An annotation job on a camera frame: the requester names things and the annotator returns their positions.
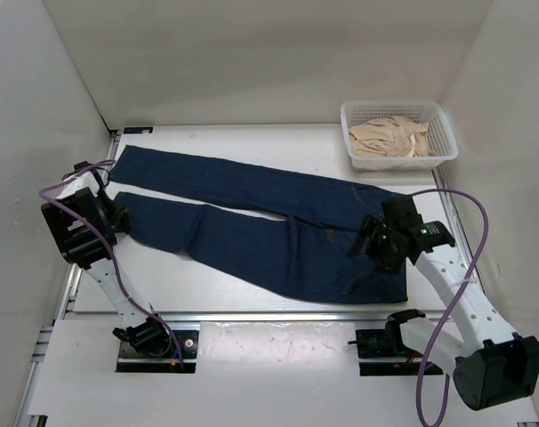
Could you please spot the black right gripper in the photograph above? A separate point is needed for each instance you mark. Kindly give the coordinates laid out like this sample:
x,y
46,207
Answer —
x,y
373,228

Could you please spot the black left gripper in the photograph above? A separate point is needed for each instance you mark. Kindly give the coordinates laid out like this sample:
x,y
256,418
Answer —
x,y
119,220

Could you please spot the dark blue denim trousers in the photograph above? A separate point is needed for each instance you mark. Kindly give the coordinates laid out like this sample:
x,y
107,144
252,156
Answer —
x,y
289,233

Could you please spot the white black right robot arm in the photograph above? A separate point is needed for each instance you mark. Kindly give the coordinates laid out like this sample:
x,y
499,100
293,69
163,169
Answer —
x,y
490,363

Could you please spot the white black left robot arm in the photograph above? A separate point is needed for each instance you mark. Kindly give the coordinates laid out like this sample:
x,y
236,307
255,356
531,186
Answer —
x,y
85,224

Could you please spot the beige folded cloth in basket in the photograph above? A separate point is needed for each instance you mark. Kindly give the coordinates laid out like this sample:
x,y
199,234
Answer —
x,y
391,137

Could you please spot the white plastic perforated basket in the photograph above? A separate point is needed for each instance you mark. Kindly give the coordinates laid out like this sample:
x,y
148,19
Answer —
x,y
440,136

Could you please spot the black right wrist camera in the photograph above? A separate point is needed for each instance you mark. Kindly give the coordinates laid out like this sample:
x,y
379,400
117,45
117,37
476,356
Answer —
x,y
400,213

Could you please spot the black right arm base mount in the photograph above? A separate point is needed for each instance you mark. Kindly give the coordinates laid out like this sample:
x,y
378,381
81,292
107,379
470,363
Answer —
x,y
377,358

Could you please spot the aluminium table edge rail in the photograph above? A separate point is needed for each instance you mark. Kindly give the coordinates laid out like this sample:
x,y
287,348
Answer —
x,y
194,318

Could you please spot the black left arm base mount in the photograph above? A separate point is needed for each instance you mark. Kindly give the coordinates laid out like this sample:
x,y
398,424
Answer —
x,y
149,349

